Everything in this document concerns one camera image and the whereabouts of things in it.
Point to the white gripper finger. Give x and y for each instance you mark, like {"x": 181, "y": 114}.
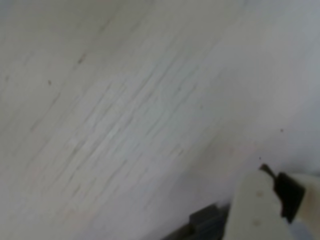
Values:
{"x": 290, "y": 195}
{"x": 252, "y": 207}

